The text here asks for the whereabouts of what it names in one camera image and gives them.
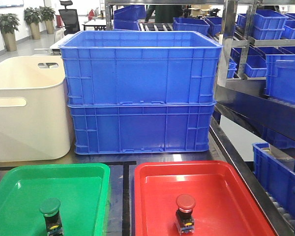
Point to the red mushroom push button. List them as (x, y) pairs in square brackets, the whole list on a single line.
[(184, 220)]

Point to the green mushroom push button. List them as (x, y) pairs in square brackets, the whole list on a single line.
[(50, 210)]

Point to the lower stacked blue crate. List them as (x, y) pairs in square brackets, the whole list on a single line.
[(139, 129)]

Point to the stacked blue crate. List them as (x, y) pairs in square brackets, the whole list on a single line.
[(139, 129), (132, 67)]

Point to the upper stacked blue crate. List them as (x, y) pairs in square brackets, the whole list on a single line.
[(132, 67)]

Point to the green plastic tray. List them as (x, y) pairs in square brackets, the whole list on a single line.
[(82, 189)]

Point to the red plastic tray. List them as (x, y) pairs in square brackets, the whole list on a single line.
[(224, 205)]

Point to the beige plastic bin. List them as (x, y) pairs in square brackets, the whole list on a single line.
[(35, 123)]

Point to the black office chair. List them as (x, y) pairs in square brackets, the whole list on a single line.
[(69, 17)]

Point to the potted green plant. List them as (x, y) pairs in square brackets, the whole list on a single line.
[(9, 23)]

